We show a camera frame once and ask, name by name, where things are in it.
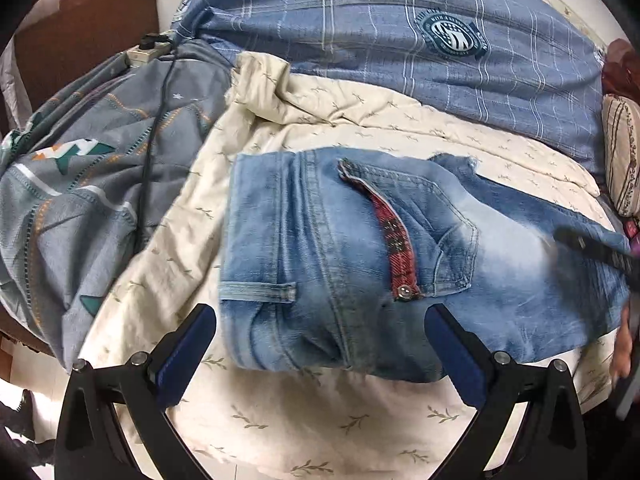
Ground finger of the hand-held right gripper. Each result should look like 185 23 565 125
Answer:
554 226 640 283

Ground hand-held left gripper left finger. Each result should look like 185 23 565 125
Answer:
54 303 217 480

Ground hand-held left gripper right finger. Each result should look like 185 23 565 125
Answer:
424 303 586 480

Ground blue denim pants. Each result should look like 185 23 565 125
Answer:
219 147 632 383

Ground person's right hand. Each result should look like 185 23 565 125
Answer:
611 305 633 386

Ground striped cream pillow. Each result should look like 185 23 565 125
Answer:
601 94 640 218

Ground cream leaf-print bed sheet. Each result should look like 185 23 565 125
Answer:
80 51 618 480

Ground grey patterned quilt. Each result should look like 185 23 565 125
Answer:
0 40 233 373

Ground dark red cloth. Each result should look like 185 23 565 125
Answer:
601 38 640 98

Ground white power strip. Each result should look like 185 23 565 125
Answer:
124 41 174 67

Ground brown headboard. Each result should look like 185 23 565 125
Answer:
12 0 160 111

